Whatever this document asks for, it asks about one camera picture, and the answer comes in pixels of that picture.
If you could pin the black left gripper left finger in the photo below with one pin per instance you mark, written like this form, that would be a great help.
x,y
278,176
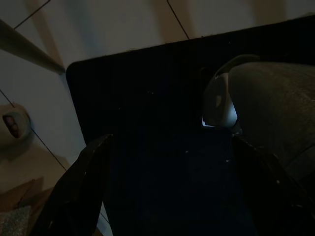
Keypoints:
x,y
71,196

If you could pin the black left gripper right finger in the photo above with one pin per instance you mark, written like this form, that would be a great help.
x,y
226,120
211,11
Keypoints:
x,y
275,209

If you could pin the brown cardboard piece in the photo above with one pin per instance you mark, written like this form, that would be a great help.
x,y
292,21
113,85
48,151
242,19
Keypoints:
x,y
29,194

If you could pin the person's foot in slipper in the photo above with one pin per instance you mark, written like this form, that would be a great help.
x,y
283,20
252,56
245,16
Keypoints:
x,y
14,123

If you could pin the black floor mat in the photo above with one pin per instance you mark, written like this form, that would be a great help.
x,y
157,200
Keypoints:
x,y
147,110

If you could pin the light wooden table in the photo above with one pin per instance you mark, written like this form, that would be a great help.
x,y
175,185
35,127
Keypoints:
x,y
29,46

